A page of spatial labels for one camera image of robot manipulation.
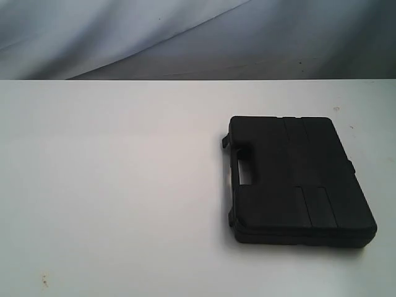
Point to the grey backdrop cloth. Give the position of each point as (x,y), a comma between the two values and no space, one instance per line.
(194,40)

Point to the black plastic tool case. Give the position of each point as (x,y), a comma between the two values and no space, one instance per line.
(293,184)

